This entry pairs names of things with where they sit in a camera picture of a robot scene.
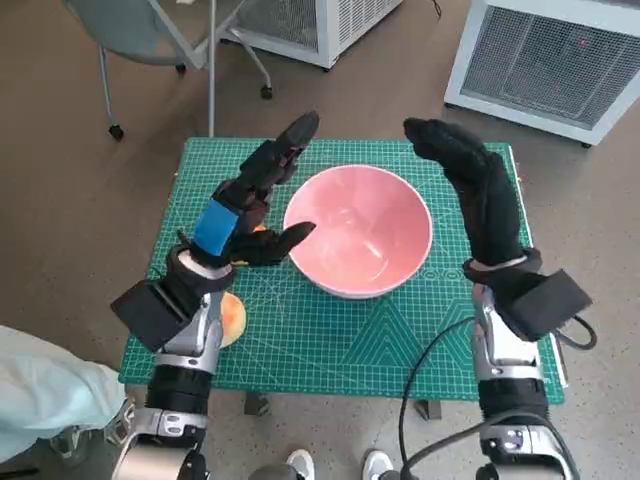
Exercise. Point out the white mesh cabinet with vents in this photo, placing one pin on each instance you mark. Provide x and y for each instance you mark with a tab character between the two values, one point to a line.
350	20

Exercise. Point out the white shoe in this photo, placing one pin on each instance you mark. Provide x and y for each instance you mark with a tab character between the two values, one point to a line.
377	465
301	465

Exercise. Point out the grey office chair on casters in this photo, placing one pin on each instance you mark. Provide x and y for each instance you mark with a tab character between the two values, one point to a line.
140	35

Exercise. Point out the black table leg bracket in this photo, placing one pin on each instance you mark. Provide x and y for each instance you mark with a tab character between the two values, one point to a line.
256	404
430	410

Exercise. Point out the black left robot hand blue tape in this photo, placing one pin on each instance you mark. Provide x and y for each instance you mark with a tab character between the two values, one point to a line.
215	227

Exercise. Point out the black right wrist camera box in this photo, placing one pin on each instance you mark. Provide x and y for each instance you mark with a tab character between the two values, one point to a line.
545	305

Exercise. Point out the twisted toy bread loaf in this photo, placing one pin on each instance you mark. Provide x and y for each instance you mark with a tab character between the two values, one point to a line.
259	228

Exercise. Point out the white metal pole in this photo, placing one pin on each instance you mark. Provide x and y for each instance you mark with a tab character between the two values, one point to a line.
212	75

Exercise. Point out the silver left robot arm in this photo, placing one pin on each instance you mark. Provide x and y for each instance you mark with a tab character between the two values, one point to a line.
197	340

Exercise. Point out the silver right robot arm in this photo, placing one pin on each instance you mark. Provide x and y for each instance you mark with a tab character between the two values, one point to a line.
500	350

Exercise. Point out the large white mesh cabinet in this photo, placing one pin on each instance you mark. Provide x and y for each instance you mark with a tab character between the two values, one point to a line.
540	60

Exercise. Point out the round toy bread bun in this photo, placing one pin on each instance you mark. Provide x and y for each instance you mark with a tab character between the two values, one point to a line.
234	320

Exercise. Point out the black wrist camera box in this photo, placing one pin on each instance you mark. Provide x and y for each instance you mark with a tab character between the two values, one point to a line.
150	315
545	305

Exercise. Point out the green cutting mat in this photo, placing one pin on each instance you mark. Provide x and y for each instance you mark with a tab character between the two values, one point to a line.
310	325

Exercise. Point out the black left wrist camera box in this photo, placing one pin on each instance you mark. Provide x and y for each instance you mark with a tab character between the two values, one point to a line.
150	315

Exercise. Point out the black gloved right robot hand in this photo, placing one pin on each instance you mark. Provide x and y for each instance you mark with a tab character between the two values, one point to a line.
490	210

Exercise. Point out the pink bowl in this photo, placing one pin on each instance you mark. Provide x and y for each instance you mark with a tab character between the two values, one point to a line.
360	235

